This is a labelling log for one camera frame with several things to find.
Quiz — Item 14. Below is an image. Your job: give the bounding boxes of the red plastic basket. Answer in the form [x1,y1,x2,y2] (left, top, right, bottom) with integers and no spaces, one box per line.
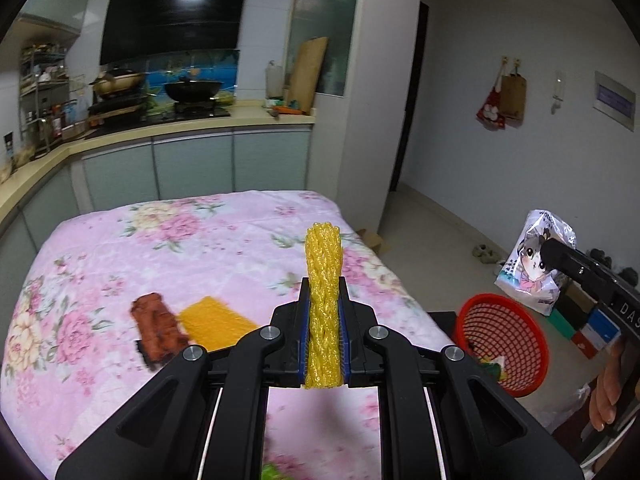
[455,294,551,398]

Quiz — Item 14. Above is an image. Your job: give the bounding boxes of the stack of shoe boxes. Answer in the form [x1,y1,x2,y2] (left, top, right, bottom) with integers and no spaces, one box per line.
[547,260,640,361]

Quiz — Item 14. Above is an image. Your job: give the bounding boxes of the white plastic bottle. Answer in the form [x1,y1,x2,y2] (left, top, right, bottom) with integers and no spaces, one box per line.
[265,60,285,100]

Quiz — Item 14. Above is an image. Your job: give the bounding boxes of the pink floral blanket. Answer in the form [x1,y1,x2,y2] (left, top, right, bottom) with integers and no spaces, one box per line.
[0,190,451,480]

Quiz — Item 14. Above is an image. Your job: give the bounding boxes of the silver cartoon print snack bag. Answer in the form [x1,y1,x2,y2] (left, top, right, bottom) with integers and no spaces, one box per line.
[495,208,577,317]

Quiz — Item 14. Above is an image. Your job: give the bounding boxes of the frosted glass panel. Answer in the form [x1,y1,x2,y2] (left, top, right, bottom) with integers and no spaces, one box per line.
[287,0,362,97]

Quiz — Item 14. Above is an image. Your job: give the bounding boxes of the red hanging pouch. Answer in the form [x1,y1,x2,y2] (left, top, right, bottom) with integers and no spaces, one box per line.
[476,65,507,131]

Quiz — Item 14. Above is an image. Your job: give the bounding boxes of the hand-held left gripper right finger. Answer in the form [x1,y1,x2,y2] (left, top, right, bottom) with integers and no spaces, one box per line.
[337,276,585,480]

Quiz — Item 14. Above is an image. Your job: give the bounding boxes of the wooden cutting board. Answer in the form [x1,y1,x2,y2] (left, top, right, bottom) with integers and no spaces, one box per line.
[289,36,329,112]

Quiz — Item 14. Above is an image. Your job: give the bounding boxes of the person's right hand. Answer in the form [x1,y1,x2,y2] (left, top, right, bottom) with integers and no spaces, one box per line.
[589,342,628,432]

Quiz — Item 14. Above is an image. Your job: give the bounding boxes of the grey base cabinets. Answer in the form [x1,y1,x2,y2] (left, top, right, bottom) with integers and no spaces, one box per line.
[0,122,313,256]

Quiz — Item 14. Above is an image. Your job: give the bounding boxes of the yellow tubular foam net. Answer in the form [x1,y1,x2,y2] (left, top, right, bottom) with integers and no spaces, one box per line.
[301,221,347,391]

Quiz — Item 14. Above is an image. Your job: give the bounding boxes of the black wok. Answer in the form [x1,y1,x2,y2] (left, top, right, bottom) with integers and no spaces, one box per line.
[164,77,223,103]

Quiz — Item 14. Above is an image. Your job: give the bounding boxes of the orange dish with sponges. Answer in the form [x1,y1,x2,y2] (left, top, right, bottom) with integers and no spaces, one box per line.
[265,102,306,118]

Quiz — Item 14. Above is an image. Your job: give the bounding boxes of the golden wok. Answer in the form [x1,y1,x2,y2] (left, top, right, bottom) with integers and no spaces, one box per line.
[90,71,150,98]

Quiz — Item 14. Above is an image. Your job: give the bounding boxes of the group of sauce bottles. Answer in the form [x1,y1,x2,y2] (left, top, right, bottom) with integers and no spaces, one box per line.
[27,102,88,143]

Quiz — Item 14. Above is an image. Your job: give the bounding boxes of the beige kitchen countertop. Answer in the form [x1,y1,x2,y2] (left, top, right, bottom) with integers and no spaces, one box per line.
[0,100,317,231]

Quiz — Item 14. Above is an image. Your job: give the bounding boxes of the white intercom handset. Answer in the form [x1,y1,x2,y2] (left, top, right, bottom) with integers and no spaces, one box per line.
[551,72,566,113]

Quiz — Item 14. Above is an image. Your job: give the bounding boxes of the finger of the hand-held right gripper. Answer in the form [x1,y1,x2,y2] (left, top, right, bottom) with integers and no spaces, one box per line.
[542,239,621,306]

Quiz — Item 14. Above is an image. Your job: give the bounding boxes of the metal spice rack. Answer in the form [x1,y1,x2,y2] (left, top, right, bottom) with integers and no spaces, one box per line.
[19,44,71,153]

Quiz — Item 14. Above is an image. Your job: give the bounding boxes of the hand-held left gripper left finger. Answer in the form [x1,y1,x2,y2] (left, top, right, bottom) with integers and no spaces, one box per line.
[55,276,311,480]

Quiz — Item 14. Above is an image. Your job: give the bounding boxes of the black range hood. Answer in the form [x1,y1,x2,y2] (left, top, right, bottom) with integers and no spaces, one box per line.
[99,0,249,66]

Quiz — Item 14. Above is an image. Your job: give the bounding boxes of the brown paper bag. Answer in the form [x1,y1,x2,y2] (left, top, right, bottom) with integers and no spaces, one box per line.
[500,62,527,122]

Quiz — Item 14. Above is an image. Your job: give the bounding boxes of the grey electrical panel box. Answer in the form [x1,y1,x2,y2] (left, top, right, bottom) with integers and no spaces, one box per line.
[593,71,637,132]

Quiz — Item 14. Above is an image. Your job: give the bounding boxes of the black stool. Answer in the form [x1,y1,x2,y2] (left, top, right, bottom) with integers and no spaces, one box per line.
[429,310,460,343]

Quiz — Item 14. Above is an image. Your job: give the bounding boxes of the sea print backsplash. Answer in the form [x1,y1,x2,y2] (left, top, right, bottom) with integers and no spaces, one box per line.
[145,49,241,106]

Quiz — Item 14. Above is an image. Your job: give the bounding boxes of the black gas stove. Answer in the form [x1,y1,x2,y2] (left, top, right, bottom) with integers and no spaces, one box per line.
[87,97,233,126]

